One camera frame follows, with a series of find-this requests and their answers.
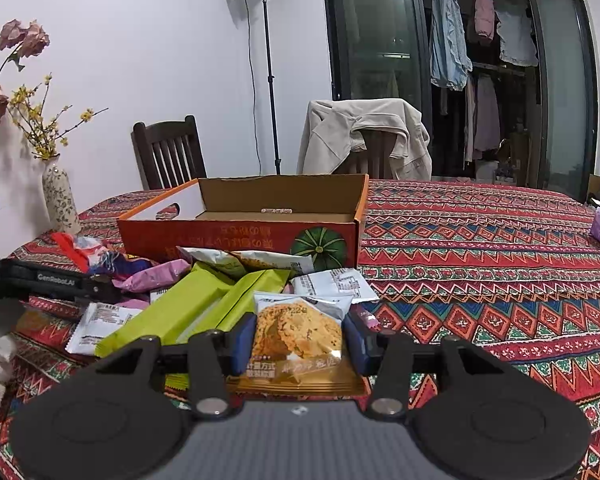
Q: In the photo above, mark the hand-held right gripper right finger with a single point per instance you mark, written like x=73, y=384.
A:
x=357, y=345

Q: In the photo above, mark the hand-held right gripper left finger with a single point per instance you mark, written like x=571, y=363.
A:
x=244, y=345

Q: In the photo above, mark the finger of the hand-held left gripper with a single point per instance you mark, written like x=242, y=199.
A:
x=102, y=292

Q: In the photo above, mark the cookie snack packet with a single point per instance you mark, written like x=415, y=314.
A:
x=295, y=330

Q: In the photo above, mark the red silver snack packet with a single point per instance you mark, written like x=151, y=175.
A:
x=70, y=250

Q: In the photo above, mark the pink snack packet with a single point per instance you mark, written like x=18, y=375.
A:
x=136, y=304
x=155, y=275

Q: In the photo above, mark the white yellow snack packet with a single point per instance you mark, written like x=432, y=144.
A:
x=250, y=261

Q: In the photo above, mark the orange cardboard box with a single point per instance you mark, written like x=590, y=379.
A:
x=260, y=240

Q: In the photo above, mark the purple snack packet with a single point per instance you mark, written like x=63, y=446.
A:
x=125, y=263

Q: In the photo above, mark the green snack packet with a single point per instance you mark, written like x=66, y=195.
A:
x=245, y=292
x=170, y=310

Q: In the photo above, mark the floral ceramic vase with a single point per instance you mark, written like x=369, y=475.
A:
x=60, y=200

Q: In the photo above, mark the dark wooden chair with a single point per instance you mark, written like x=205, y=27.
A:
x=167, y=152

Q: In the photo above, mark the yellow flower branches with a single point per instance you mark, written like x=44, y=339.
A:
x=37, y=125

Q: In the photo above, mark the wooden chair under jacket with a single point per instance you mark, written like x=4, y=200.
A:
x=375, y=155

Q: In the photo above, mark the beige jacket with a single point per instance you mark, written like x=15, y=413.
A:
x=330, y=135

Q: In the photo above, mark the pink artificial flowers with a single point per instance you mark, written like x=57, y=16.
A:
x=25, y=40

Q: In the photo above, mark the hanging pale mauve garment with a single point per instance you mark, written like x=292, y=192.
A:
x=487, y=115

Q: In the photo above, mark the studio light on stand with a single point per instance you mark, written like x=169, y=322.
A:
x=266, y=60

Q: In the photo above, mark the sliding glass door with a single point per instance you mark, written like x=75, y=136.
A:
x=375, y=35

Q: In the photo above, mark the hanging blue shirt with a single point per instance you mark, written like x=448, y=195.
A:
x=447, y=45

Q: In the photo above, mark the hanging white shirt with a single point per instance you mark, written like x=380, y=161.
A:
x=517, y=40

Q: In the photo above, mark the hanging pink garment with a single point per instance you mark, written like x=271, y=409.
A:
x=485, y=15

